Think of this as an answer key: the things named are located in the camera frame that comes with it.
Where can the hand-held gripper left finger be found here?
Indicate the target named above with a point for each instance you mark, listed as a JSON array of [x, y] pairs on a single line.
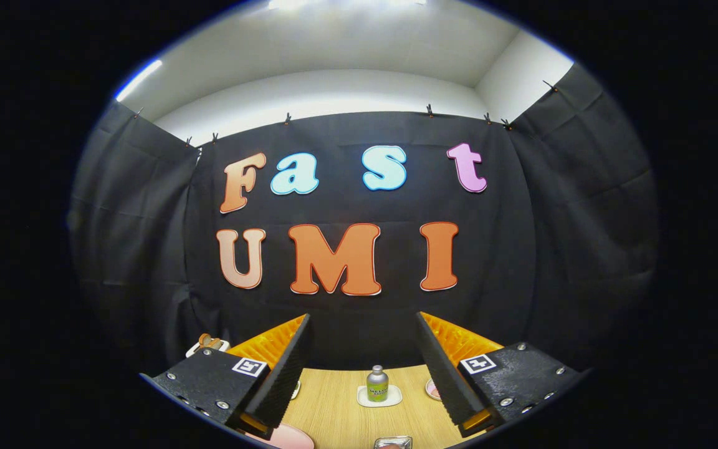
[[287, 368]]

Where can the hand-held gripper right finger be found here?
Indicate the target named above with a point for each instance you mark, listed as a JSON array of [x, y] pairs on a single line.
[[443, 374]]

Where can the pink ham slice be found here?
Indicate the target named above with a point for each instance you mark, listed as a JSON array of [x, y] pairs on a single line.
[[435, 390]]

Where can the white food plate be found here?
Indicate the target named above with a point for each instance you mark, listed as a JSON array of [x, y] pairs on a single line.
[[429, 391]]

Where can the white divided snack dish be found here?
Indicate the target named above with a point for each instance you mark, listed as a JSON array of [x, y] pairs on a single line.
[[296, 391]]

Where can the white square coaster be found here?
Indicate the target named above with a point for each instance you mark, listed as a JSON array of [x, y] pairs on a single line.
[[394, 399]]

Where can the green soda bottle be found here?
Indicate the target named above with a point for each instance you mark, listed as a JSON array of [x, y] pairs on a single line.
[[377, 386]]

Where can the pink plate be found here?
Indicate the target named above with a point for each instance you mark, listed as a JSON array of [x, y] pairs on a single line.
[[284, 439]]

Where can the white toaster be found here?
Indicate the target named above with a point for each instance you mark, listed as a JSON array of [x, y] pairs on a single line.
[[196, 350]]

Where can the row of black cloth clips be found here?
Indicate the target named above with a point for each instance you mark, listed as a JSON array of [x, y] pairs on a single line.
[[429, 111]]

